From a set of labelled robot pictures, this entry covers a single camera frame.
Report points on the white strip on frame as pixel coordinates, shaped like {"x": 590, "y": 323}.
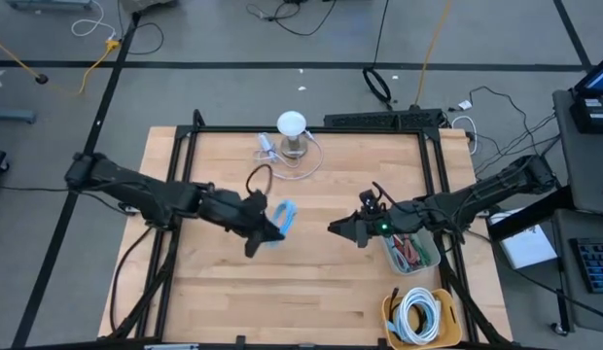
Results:
{"x": 170, "y": 347}

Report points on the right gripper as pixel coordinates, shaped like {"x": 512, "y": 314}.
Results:
{"x": 379, "y": 224}

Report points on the black perforated box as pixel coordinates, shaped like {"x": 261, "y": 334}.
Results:
{"x": 379, "y": 119}

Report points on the grey desk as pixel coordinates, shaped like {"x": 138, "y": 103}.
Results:
{"x": 581, "y": 170}
{"x": 574, "y": 311}

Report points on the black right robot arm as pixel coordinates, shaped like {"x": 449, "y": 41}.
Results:
{"x": 476, "y": 199}

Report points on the translucent plastic bin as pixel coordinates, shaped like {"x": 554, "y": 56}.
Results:
{"x": 435, "y": 253}

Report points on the backlit black keyboard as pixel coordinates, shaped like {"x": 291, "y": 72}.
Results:
{"x": 595, "y": 265}

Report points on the silver lamp with white shade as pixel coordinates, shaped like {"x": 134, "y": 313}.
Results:
{"x": 291, "y": 124}

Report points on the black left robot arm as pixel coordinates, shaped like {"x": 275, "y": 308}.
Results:
{"x": 136, "y": 187}

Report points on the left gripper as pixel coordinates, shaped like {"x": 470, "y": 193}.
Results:
{"x": 233, "y": 211}

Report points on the black aluminium table frame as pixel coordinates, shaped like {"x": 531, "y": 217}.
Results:
{"x": 301, "y": 130}

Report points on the grey floor bar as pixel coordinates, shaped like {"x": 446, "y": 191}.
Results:
{"x": 12, "y": 115}

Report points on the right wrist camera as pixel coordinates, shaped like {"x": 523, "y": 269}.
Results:
{"x": 369, "y": 199}

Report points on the black laptop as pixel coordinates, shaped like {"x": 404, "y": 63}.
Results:
{"x": 595, "y": 104}

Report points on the yellow plastic bin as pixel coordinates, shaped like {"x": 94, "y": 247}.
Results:
{"x": 454, "y": 330}

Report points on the white box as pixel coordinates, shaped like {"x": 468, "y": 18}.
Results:
{"x": 530, "y": 248}

